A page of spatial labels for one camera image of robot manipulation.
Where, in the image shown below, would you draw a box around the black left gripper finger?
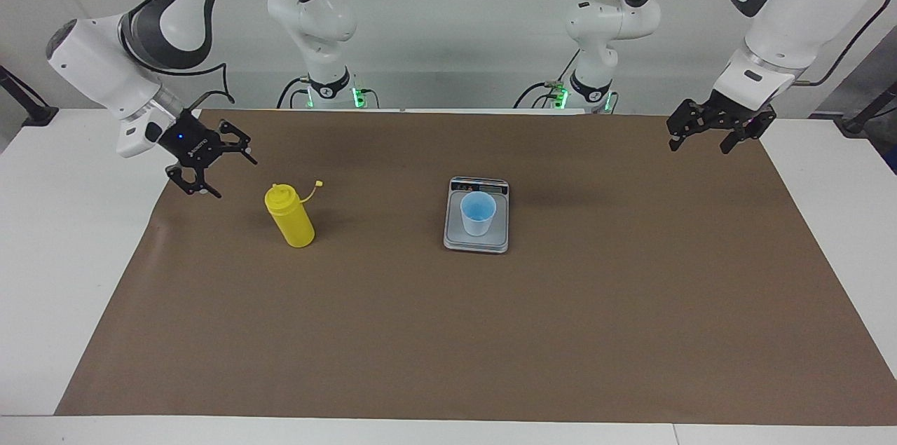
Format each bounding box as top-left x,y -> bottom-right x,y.
720,111 -> 778,155
666,100 -> 704,152

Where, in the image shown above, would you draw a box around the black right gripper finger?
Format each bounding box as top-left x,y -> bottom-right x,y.
213,118 -> 259,167
165,163 -> 224,200

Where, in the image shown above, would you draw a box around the yellow squeeze bottle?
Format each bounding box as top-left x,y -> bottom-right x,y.
264,180 -> 324,248

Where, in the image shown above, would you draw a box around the light blue plastic cup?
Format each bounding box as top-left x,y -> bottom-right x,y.
460,193 -> 498,237

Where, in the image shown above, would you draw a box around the silver digital kitchen scale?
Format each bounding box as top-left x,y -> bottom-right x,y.
443,177 -> 510,254

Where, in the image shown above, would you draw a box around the black clamp stand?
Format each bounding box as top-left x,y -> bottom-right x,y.
0,65 -> 59,127
834,81 -> 897,135

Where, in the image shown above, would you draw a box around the brown paper mat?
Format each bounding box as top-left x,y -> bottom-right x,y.
55,109 -> 897,426

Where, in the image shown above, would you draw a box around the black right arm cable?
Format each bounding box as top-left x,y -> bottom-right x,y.
140,0 -> 281,116

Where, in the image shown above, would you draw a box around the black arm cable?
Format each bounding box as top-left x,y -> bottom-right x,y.
140,0 -> 281,116
641,0 -> 892,86

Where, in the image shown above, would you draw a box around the black right base cables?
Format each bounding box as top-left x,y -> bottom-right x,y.
277,76 -> 313,109

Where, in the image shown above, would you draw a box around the black base cables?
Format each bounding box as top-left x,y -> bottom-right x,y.
277,76 -> 313,109
514,53 -> 582,109

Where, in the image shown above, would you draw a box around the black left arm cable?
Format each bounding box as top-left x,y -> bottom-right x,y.
641,0 -> 892,86

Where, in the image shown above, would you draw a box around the black left base cables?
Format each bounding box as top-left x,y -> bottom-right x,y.
514,53 -> 582,109

